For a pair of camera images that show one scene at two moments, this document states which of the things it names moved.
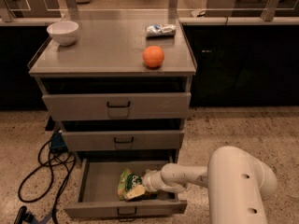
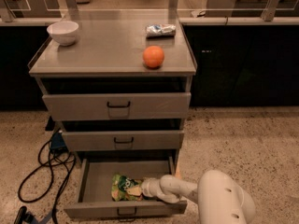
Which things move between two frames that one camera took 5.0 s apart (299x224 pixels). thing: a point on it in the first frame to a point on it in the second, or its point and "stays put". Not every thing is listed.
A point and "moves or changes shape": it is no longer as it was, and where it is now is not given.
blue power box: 59,144 stays put
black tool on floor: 25,217 stays put
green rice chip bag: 129,181 moves or changes shape
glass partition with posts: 261,3 stays put
